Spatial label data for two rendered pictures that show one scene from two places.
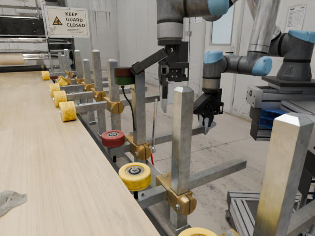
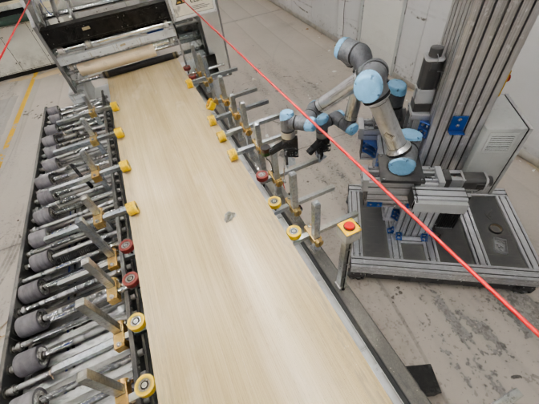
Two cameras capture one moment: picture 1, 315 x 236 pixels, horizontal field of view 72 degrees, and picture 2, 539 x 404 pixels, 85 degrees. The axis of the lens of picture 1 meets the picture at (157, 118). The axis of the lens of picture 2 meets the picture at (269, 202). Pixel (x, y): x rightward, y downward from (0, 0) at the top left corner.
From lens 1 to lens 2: 1.22 m
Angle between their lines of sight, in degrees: 31
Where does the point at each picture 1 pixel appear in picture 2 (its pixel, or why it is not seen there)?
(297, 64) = not seen: hidden behind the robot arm
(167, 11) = (285, 129)
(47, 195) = (242, 212)
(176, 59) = (291, 146)
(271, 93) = (370, 131)
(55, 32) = (180, 13)
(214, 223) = (337, 205)
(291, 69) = not seen: hidden behind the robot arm
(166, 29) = (285, 136)
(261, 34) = (350, 111)
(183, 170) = (294, 200)
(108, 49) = not seen: outside the picture
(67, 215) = (252, 220)
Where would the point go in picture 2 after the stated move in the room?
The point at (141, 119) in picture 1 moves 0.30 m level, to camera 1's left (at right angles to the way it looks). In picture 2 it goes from (276, 167) to (229, 169)
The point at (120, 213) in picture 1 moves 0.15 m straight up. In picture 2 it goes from (269, 220) to (266, 202)
